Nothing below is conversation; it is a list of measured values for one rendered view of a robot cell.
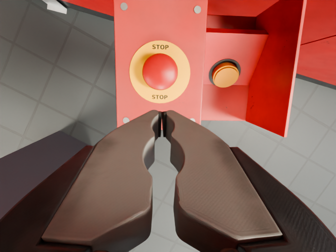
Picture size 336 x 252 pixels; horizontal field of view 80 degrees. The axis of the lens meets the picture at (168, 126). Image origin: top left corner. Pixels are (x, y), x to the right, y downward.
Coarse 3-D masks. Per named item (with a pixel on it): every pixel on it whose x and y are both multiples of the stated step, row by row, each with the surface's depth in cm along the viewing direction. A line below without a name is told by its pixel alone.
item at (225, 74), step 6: (216, 66) 30; (222, 66) 29; (228, 66) 29; (234, 66) 29; (216, 72) 29; (222, 72) 29; (228, 72) 29; (234, 72) 29; (216, 78) 30; (222, 78) 30; (228, 78) 30; (234, 78) 30; (216, 84) 31; (222, 84) 31; (228, 84) 31
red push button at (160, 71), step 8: (152, 56) 22; (160, 56) 22; (168, 56) 22; (144, 64) 22; (152, 64) 22; (160, 64) 22; (168, 64) 22; (144, 72) 22; (152, 72) 22; (160, 72) 22; (168, 72) 22; (176, 72) 22; (144, 80) 22; (152, 80) 22; (160, 80) 22; (168, 80) 22; (160, 88) 22
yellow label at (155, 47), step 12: (144, 48) 23; (156, 48) 23; (168, 48) 23; (132, 60) 24; (144, 60) 24; (180, 60) 24; (132, 72) 24; (180, 72) 24; (132, 84) 24; (144, 84) 24; (180, 84) 24; (144, 96) 24; (156, 96) 24; (168, 96) 25
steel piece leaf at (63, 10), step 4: (44, 0) 87; (48, 0) 85; (52, 0) 84; (56, 0) 83; (48, 4) 91; (52, 4) 90; (56, 4) 88; (60, 4) 87; (48, 8) 91; (52, 8) 92; (56, 8) 92; (60, 8) 92; (64, 8) 92; (64, 12) 92
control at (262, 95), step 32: (128, 0) 22; (160, 0) 22; (192, 0) 23; (288, 0) 23; (128, 32) 23; (160, 32) 23; (192, 32) 23; (224, 32) 26; (256, 32) 27; (288, 32) 23; (128, 64) 24; (192, 64) 24; (256, 64) 30; (288, 64) 23; (128, 96) 24; (192, 96) 25; (224, 96) 33; (256, 96) 30; (288, 96) 22
